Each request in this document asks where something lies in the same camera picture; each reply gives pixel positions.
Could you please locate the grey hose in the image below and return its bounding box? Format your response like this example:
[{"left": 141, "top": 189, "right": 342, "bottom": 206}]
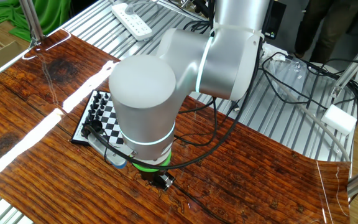
[{"left": 259, "top": 60, "right": 352, "bottom": 162}]

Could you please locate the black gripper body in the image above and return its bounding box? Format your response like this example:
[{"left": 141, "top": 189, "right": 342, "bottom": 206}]
[{"left": 140, "top": 166, "right": 169, "bottom": 186}]

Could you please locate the black USB cable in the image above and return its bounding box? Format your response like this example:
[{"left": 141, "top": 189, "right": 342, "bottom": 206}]
[{"left": 228, "top": 52, "right": 329, "bottom": 112}]

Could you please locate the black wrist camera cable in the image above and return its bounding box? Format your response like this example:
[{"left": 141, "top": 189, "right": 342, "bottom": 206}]
[{"left": 82, "top": 37, "right": 262, "bottom": 171}]

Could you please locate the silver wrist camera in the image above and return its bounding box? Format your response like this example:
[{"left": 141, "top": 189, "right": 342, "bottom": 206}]
[{"left": 86, "top": 133, "right": 136, "bottom": 169}]

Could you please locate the white crumpled paper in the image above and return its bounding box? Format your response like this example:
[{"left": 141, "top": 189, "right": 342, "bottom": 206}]
[{"left": 262, "top": 42, "right": 289, "bottom": 62}]

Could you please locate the person in olive trousers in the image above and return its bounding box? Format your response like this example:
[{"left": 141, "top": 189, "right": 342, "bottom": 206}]
[{"left": 293, "top": 0, "right": 358, "bottom": 65}]

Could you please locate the white power strip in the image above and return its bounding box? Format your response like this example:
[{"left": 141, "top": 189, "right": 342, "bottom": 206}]
[{"left": 111, "top": 2, "right": 153, "bottom": 41}]

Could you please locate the white foam block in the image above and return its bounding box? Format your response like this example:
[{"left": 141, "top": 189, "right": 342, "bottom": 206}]
[{"left": 321, "top": 104, "right": 358, "bottom": 136}]

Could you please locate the black red LED display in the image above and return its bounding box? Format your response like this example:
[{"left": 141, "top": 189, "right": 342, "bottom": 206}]
[{"left": 261, "top": 0, "right": 287, "bottom": 40}]

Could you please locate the clear plastic bag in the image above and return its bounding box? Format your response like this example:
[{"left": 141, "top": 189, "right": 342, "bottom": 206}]
[{"left": 261, "top": 52, "right": 328, "bottom": 105}]

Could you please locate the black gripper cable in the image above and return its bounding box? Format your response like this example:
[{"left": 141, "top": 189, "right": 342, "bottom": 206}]
[{"left": 173, "top": 96, "right": 239, "bottom": 147}]

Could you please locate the wood grain table mat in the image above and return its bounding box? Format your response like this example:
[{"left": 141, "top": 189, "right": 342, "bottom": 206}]
[{"left": 0, "top": 29, "right": 352, "bottom": 224}]

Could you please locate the magnetic chessboard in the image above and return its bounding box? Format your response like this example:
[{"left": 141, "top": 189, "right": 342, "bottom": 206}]
[{"left": 71, "top": 90, "right": 124, "bottom": 146}]

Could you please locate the green cloth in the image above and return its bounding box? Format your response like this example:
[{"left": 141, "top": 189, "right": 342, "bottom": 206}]
[{"left": 0, "top": 0, "right": 71, "bottom": 43}]

